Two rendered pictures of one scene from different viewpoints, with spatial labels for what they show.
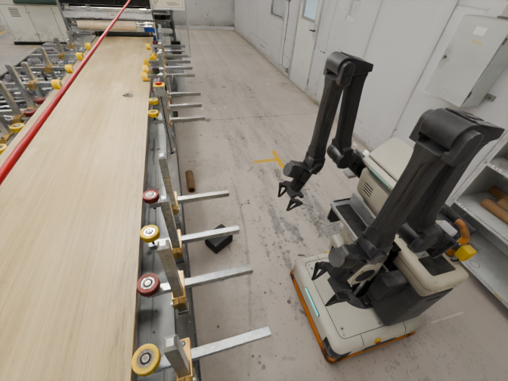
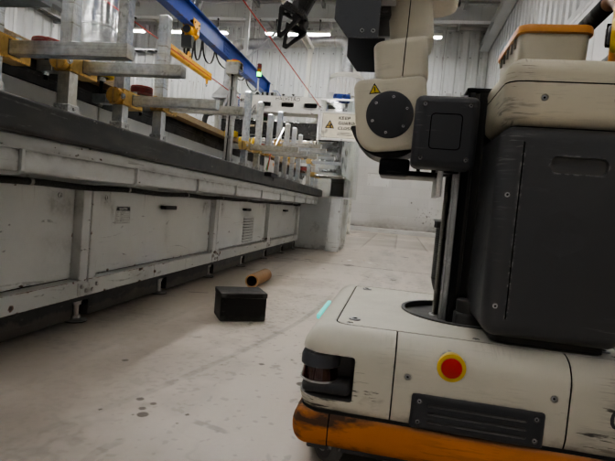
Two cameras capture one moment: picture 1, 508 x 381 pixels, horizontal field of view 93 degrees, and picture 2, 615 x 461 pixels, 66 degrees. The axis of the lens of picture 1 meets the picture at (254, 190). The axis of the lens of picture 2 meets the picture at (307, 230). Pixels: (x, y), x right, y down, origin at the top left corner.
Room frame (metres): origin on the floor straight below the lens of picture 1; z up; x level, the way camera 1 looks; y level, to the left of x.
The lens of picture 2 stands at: (-0.36, -0.98, 0.51)
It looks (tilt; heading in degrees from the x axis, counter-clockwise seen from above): 3 degrees down; 30
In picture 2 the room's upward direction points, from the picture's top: 5 degrees clockwise
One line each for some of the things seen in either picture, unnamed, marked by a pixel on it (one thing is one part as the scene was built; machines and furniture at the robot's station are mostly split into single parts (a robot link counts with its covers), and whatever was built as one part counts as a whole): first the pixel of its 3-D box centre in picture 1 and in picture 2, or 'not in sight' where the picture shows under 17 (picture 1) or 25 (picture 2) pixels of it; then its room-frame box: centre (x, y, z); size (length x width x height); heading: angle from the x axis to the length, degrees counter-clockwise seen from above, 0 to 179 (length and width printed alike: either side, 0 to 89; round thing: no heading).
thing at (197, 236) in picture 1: (196, 237); (155, 102); (0.73, 0.27, 0.80); 0.43 x 0.03 x 0.04; 109
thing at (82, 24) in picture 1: (122, 26); not in sight; (4.35, 2.23, 1.05); 1.43 x 0.12 x 0.12; 109
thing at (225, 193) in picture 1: (190, 198); (188, 109); (0.96, 0.35, 0.83); 0.43 x 0.03 x 0.04; 109
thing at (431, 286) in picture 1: (388, 258); (514, 190); (0.84, -0.83, 0.59); 0.55 x 0.34 x 0.83; 19
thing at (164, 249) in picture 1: (175, 281); (70, 23); (0.42, 0.26, 0.94); 0.04 x 0.04 x 0.48; 19
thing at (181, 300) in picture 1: (178, 289); (74, 66); (0.44, 0.27, 0.83); 0.14 x 0.06 x 0.05; 19
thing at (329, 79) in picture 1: (324, 120); not in sight; (0.87, -0.24, 1.40); 0.11 x 0.06 x 0.43; 19
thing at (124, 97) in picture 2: (176, 243); (124, 99); (0.68, 0.35, 0.80); 0.14 x 0.06 x 0.05; 19
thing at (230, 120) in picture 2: (166, 125); (230, 119); (1.59, 0.67, 0.93); 0.05 x 0.05 x 0.45; 19
